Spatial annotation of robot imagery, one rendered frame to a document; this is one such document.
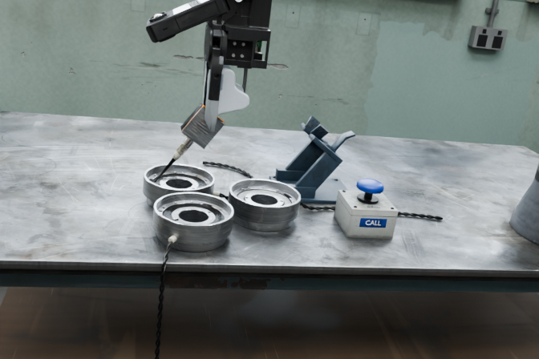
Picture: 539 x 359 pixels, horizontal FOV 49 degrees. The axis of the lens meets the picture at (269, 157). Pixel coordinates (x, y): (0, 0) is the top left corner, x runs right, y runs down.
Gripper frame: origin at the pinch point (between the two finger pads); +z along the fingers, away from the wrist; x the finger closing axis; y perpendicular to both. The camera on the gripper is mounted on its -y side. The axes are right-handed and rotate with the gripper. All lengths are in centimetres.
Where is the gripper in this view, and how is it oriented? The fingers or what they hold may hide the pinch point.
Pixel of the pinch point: (206, 118)
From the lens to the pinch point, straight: 85.7
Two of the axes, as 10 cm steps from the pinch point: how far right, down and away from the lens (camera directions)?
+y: 9.7, 0.5, 2.2
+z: -1.2, 9.4, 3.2
